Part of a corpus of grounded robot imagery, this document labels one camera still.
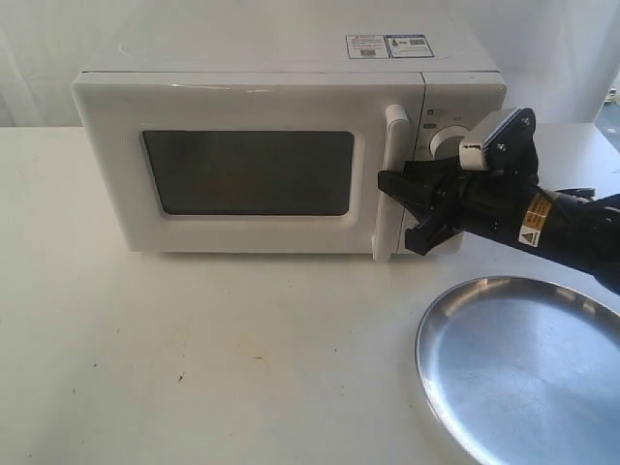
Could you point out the white microwave door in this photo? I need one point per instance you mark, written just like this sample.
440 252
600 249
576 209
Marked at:
209 163

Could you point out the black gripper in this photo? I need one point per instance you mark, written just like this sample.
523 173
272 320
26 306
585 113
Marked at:
490 204

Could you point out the white microwave oven body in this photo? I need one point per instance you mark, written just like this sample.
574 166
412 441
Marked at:
462 84

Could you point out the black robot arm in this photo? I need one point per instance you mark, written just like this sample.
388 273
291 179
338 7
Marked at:
567 227

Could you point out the round stainless steel tray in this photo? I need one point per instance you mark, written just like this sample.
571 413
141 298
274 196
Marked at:
522 371

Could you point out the upper white control knob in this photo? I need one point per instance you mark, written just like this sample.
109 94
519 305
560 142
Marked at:
445 143

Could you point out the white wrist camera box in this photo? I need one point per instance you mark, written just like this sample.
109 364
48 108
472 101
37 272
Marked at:
498 141

